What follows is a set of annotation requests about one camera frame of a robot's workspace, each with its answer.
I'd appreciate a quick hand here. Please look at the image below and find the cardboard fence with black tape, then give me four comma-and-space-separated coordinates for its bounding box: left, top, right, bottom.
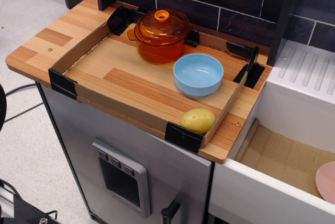
48, 6, 269, 163

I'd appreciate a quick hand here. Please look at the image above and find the black oven door handle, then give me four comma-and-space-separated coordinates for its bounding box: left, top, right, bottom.
161, 200, 181, 224

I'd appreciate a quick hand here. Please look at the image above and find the white toy sink unit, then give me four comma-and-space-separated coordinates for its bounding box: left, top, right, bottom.
208, 41, 334, 223

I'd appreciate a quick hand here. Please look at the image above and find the light blue bowl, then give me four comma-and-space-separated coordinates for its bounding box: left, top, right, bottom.
173, 53, 224, 97

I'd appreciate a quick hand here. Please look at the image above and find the silver toy dishwasher cabinet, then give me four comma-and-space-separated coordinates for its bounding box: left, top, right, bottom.
38, 85, 212, 223

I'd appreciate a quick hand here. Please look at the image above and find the pink plate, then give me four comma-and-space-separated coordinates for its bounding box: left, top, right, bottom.
315, 161, 335, 204

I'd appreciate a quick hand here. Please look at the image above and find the yellow toy potato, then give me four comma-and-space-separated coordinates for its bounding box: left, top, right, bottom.
180, 108, 216, 134

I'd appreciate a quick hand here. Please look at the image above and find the orange transparent pot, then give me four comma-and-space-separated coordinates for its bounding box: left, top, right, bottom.
127, 25, 191, 63

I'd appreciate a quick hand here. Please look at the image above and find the orange transparent pot lid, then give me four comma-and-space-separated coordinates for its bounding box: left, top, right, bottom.
134, 8, 192, 46

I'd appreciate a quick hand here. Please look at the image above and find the black floor cable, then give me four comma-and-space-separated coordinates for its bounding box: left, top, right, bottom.
4, 83, 44, 123

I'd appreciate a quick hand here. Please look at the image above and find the black camera mount foreground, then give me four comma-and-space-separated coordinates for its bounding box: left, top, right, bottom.
1, 180, 60, 223

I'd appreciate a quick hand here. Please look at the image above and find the black upright post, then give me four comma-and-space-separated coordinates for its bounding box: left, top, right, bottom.
266, 0, 293, 66

